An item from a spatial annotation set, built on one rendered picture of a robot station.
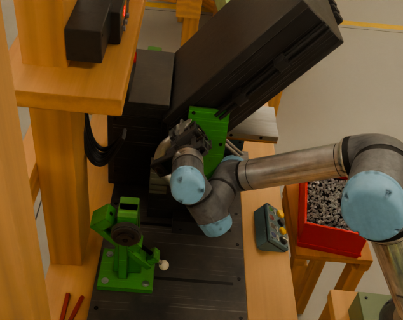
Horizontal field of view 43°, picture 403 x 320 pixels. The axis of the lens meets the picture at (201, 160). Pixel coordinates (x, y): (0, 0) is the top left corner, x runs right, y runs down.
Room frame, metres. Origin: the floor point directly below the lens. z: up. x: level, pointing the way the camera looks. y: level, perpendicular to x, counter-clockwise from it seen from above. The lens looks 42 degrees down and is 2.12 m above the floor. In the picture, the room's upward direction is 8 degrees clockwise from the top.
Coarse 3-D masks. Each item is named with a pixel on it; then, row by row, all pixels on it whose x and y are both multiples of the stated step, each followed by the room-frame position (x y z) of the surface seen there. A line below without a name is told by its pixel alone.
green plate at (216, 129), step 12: (192, 108) 1.16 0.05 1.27; (204, 108) 1.17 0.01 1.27; (192, 120) 1.15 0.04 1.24; (204, 120) 1.15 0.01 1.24; (216, 120) 1.16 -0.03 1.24; (228, 120) 1.16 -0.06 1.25; (216, 132) 1.15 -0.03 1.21; (216, 144) 1.14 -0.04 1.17; (204, 156) 1.13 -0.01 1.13; (216, 156) 1.13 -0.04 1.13; (204, 168) 1.12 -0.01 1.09
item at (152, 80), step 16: (144, 64) 1.40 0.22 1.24; (160, 64) 1.41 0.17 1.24; (144, 80) 1.31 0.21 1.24; (160, 80) 1.32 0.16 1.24; (144, 96) 1.23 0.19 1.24; (160, 96) 1.24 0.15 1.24; (128, 112) 1.19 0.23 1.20; (144, 112) 1.19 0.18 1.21; (160, 112) 1.20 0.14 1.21; (112, 128) 1.19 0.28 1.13; (128, 128) 1.19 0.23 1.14; (144, 128) 1.19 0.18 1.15; (160, 128) 1.20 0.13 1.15; (128, 144) 1.19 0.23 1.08; (144, 144) 1.19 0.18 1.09; (112, 160) 1.19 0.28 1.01; (128, 160) 1.19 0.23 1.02; (144, 160) 1.19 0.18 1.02; (112, 176) 1.19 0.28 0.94; (128, 176) 1.19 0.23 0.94; (144, 176) 1.19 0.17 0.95
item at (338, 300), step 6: (330, 294) 0.92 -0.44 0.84; (336, 294) 0.92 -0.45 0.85; (342, 294) 0.92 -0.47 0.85; (348, 294) 0.93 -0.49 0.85; (354, 294) 0.93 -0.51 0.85; (330, 300) 0.90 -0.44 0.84; (336, 300) 0.90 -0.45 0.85; (342, 300) 0.90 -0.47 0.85; (348, 300) 0.90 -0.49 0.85; (330, 306) 0.89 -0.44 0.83; (336, 306) 0.88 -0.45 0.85; (342, 306) 0.88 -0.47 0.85; (348, 306) 0.88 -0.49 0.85; (330, 312) 0.87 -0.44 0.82; (336, 312) 0.86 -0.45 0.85; (342, 312) 0.86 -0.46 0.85; (336, 318) 0.84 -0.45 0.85; (342, 318) 0.84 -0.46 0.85; (348, 318) 0.84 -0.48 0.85
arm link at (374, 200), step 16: (368, 160) 0.76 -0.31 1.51; (384, 160) 0.75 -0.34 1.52; (400, 160) 0.76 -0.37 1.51; (352, 176) 0.73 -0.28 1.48; (368, 176) 0.71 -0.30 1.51; (384, 176) 0.70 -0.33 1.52; (400, 176) 0.72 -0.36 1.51; (352, 192) 0.68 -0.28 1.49; (368, 192) 0.67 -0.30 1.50; (384, 192) 0.67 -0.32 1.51; (400, 192) 0.68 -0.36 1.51; (352, 208) 0.67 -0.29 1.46; (368, 208) 0.66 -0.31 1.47; (384, 208) 0.66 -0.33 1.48; (400, 208) 0.65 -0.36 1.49; (352, 224) 0.66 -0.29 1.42; (368, 224) 0.66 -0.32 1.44; (384, 224) 0.65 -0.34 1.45; (400, 224) 0.64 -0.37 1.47; (368, 240) 0.67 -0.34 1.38; (384, 240) 0.65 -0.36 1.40; (400, 240) 0.66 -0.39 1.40; (384, 256) 0.67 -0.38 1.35; (400, 256) 0.66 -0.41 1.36; (384, 272) 0.67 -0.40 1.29; (400, 272) 0.65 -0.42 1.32; (400, 288) 0.65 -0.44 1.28; (400, 304) 0.64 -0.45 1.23
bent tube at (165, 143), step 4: (180, 120) 1.14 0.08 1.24; (168, 136) 1.11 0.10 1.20; (164, 140) 1.11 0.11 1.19; (168, 140) 1.10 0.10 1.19; (160, 144) 1.10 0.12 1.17; (164, 144) 1.10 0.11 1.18; (168, 144) 1.10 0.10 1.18; (160, 148) 1.09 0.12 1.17; (164, 148) 1.09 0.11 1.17; (168, 148) 1.10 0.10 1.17; (156, 152) 1.09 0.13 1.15; (160, 152) 1.09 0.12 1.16; (164, 152) 1.09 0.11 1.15; (156, 156) 1.09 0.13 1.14; (160, 156) 1.08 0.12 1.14; (168, 176) 1.07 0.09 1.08; (164, 180) 1.07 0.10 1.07; (168, 180) 1.07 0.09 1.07; (168, 184) 1.07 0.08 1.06
